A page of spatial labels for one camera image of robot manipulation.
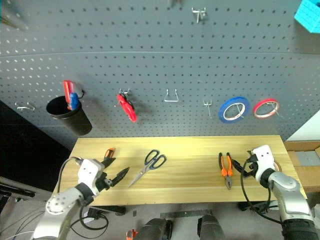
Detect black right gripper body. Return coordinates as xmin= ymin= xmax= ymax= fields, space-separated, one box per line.
xmin=242 ymin=154 xmax=259 ymax=179

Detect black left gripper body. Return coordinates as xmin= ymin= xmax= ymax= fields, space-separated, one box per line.
xmin=95 ymin=171 xmax=114 ymax=194

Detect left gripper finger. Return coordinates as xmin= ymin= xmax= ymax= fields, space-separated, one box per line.
xmin=111 ymin=166 xmax=131 ymax=187
xmin=100 ymin=157 xmax=117 ymax=169

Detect grey metal pegboard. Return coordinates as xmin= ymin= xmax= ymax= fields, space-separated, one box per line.
xmin=0 ymin=0 xmax=320 ymax=150

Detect orange black pliers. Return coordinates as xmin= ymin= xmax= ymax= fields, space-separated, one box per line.
xmin=218 ymin=152 xmax=234 ymax=191

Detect black table foot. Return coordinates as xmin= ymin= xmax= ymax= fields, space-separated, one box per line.
xmin=236 ymin=200 xmax=280 ymax=213
xmin=87 ymin=204 xmax=127 ymax=217

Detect black power adapter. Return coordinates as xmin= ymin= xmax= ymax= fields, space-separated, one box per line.
xmin=86 ymin=207 xmax=101 ymax=219

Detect silver tape holding hook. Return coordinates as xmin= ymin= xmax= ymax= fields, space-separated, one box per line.
xmin=265 ymin=100 xmax=284 ymax=119
xmin=230 ymin=103 xmax=245 ymax=119

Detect red tape roll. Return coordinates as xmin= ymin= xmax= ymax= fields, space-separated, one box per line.
xmin=252 ymin=98 xmax=281 ymax=120

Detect blue tape roll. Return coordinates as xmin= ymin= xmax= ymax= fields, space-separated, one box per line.
xmin=217 ymin=95 xmax=251 ymax=125

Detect black cup holder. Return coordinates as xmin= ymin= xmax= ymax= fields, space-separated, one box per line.
xmin=45 ymin=89 xmax=93 ymax=137

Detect grey foam insert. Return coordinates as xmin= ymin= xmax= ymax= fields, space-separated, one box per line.
xmin=294 ymin=150 xmax=320 ymax=168

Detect brown cardboard box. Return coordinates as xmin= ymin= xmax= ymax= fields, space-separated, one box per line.
xmin=283 ymin=140 xmax=320 ymax=194

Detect small orange black object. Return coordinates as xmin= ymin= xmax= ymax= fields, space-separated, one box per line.
xmin=125 ymin=229 xmax=139 ymax=240

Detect dark rounded shape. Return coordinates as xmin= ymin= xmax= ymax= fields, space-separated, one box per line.
xmin=196 ymin=214 xmax=226 ymax=240
xmin=138 ymin=217 xmax=174 ymax=240

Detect small silver pegboard hook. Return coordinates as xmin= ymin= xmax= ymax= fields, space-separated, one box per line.
xmin=202 ymin=99 xmax=213 ymax=119

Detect grey metal floor plate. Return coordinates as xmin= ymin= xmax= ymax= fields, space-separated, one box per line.
xmin=159 ymin=209 xmax=214 ymax=221

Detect silver double pegboard hook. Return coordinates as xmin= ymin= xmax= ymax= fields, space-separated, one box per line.
xmin=191 ymin=6 xmax=208 ymax=25
xmin=118 ymin=87 xmax=132 ymax=98

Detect red utility knife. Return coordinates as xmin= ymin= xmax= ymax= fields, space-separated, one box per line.
xmin=63 ymin=79 xmax=76 ymax=106

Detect flat silver pegboard hook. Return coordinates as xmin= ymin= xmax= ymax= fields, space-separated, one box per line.
xmin=14 ymin=101 xmax=36 ymax=111

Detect cyan plastic bin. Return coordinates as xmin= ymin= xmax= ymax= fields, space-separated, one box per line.
xmin=293 ymin=0 xmax=320 ymax=34

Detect orange-black screwdriver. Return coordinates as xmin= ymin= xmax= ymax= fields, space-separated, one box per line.
xmin=104 ymin=147 xmax=117 ymax=161

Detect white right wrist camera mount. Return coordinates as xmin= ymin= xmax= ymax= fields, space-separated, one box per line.
xmin=250 ymin=144 xmax=275 ymax=180

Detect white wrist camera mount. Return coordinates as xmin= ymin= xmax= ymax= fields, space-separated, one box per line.
xmin=250 ymin=144 xmax=275 ymax=180
xmin=76 ymin=158 xmax=106 ymax=196

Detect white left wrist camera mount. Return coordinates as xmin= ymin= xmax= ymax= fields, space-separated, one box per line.
xmin=76 ymin=158 xmax=106 ymax=196

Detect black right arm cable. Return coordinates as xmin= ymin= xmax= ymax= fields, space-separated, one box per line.
xmin=239 ymin=159 xmax=285 ymax=225

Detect black handled scissors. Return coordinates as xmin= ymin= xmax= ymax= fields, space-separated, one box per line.
xmin=127 ymin=149 xmax=168 ymax=188

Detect red handled cutter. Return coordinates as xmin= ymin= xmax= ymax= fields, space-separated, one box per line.
xmin=115 ymin=93 xmax=138 ymax=123

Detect blue handled tool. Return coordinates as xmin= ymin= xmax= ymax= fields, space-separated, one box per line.
xmin=68 ymin=92 xmax=81 ymax=111

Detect silver wire loop hook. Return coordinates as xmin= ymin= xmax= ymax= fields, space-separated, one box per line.
xmin=163 ymin=88 xmax=181 ymax=103

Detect black equipment frame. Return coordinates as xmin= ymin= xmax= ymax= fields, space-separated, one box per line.
xmin=0 ymin=176 xmax=36 ymax=202

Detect thin grey floor cables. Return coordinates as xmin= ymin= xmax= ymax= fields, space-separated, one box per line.
xmin=0 ymin=211 xmax=47 ymax=240

